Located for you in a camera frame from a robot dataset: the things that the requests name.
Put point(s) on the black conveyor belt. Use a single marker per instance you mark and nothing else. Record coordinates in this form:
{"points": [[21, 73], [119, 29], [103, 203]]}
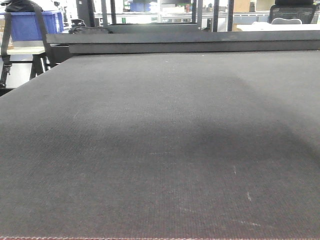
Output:
{"points": [[164, 146]]}

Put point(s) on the background blue bin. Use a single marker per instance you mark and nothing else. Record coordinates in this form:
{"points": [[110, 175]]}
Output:
{"points": [[25, 26]]}

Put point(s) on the black office chair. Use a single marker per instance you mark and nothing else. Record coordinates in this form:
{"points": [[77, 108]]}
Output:
{"points": [[303, 10]]}

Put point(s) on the black conveyor side frame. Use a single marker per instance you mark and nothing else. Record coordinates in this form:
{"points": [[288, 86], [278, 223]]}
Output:
{"points": [[188, 42]]}

